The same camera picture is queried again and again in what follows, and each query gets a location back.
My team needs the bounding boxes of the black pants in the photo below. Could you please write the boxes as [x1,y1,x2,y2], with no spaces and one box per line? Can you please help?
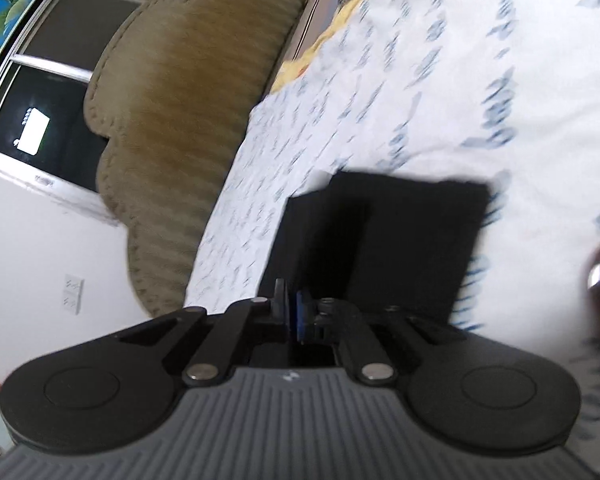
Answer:
[266,170,492,356]

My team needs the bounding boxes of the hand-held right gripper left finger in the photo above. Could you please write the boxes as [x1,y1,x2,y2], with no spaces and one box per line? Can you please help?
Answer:
[115,279,287,387]

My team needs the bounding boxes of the white wall socket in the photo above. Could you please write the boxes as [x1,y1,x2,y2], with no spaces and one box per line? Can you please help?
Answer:
[60,274,86,315]

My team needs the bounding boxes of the silver framed window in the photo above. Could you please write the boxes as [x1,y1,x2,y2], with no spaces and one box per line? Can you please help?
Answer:
[0,0,148,201]

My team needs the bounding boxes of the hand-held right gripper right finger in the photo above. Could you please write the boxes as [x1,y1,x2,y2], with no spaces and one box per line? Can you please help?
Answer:
[293,287,467,387]

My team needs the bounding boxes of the brown wooden panel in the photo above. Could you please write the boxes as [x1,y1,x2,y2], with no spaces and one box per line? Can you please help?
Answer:
[290,0,353,63]

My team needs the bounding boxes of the yellow cloth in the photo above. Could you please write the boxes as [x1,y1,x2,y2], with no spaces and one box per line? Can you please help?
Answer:
[270,0,396,95]

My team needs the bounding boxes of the olive ribbed upholstered headboard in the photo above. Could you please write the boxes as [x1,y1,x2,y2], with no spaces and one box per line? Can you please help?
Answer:
[82,0,326,319]

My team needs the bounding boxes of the white blue printed bed sheet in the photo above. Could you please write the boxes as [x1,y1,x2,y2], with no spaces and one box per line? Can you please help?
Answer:
[182,0,600,461]

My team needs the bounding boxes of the blue green leaf print cloth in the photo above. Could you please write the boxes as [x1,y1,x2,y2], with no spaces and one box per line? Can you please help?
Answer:
[0,0,62,92]

